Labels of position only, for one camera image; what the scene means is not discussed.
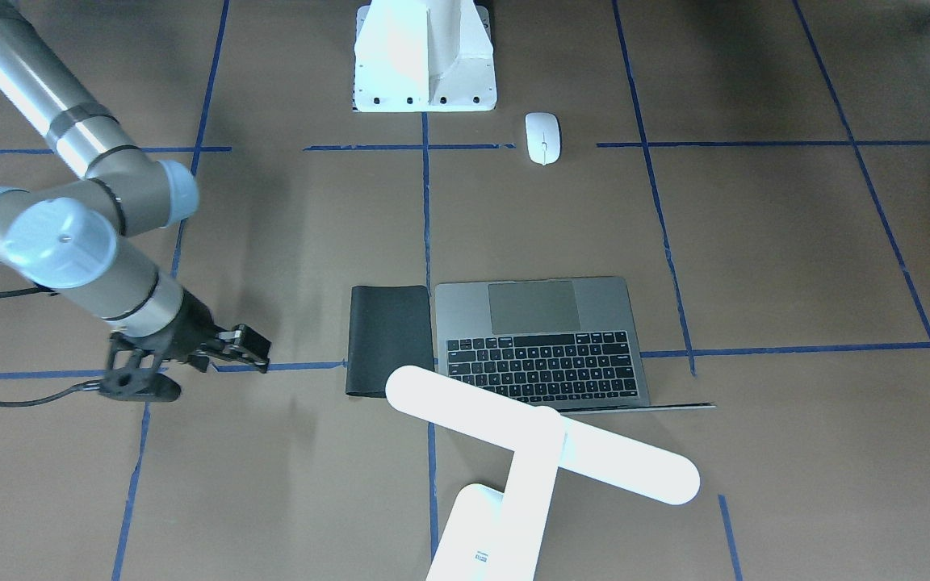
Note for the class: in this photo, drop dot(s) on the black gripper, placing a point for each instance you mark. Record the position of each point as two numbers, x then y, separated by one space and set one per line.
193 324

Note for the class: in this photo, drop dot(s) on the black mouse pad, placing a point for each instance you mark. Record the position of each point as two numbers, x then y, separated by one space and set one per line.
389 327

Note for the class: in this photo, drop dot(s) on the grey laptop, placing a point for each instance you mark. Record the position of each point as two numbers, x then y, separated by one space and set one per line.
568 343

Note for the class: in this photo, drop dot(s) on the white computer mouse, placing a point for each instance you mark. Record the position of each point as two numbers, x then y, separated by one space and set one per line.
543 137

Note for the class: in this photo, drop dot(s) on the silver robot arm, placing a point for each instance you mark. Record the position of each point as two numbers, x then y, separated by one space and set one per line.
76 239

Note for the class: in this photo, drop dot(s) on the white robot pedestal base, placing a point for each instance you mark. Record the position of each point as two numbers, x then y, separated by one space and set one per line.
423 56

